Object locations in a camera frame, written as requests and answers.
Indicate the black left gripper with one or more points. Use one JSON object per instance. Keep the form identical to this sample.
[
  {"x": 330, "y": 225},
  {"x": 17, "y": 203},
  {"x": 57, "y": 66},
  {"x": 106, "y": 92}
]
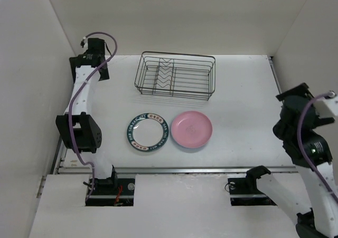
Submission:
[{"x": 74, "y": 68}]

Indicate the metal wire dish rack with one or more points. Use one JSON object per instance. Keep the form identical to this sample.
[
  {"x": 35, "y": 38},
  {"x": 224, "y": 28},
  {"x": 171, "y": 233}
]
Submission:
[{"x": 181, "y": 75}]

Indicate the teal rim lettered plate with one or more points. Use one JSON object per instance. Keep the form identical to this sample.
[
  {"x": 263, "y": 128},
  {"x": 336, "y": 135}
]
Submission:
[{"x": 147, "y": 132}]

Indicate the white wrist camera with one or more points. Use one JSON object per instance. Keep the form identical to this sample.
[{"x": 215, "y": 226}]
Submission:
[
  {"x": 84, "y": 43},
  {"x": 327, "y": 106}
]

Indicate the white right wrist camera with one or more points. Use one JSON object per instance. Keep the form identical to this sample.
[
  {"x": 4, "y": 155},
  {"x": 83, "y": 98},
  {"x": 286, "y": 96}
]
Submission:
[{"x": 327, "y": 106}]

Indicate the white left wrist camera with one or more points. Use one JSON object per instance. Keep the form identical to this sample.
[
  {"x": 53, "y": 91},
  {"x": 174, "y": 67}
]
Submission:
[{"x": 84, "y": 43}]

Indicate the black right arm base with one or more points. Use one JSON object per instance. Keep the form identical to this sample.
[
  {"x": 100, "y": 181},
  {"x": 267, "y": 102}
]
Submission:
[{"x": 245, "y": 193}]

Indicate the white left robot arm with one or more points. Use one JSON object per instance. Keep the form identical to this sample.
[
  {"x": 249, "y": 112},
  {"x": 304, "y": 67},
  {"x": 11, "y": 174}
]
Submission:
[{"x": 77, "y": 128}]

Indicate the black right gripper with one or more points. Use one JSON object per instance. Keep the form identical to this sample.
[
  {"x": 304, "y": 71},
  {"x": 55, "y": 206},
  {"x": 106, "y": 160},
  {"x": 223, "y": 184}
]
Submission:
[{"x": 302, "y": 89}]

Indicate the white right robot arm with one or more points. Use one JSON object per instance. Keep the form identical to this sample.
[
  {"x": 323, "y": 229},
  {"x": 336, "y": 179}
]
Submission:
[{"x": 313, "y": 162}]

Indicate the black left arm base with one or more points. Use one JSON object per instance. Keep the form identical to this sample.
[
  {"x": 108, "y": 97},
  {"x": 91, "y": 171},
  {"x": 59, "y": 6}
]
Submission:
[{"x": 117, "y": 191}]

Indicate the blue plate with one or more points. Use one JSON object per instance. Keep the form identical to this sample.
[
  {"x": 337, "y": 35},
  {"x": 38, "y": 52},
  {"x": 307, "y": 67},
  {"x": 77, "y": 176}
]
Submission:
[{"x": 191, "y": 141}]

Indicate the pink plate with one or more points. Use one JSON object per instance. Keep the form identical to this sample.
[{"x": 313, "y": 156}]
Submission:
[{"x": 192, "y": 122}]

